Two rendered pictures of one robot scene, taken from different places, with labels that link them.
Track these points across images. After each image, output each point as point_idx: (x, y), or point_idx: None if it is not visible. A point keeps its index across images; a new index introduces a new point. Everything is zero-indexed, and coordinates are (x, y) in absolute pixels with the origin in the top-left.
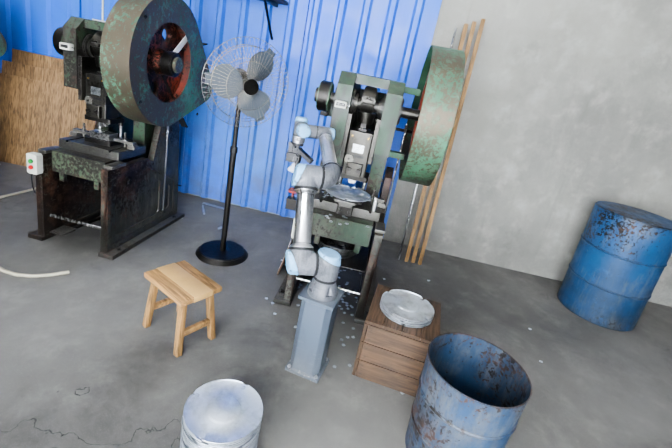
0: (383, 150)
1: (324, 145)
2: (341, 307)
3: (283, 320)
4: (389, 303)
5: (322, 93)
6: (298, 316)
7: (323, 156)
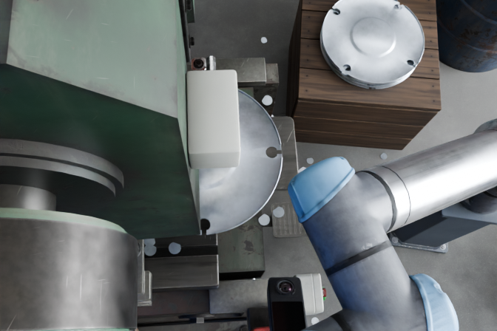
0: None
1: (455, 188)
2: None
3: (326, 296)
4: (387, 68)
5: (127, 287)
6: (299, 272)
7: (490, 185)
